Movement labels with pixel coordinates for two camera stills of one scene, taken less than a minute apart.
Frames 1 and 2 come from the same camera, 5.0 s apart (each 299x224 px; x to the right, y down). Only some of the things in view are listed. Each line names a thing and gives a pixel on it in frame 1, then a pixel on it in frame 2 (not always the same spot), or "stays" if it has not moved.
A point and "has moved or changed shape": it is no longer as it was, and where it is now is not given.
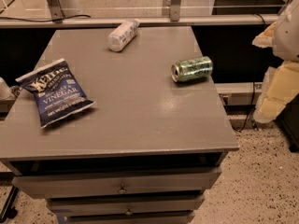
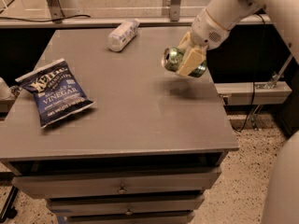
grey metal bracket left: (53, 2) stays
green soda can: (192, 69) has moved or changed shape
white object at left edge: (6, 93) stays
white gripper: (288, 36) → (206, 32)
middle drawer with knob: (79, 206) stays
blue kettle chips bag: (57, 94) stays
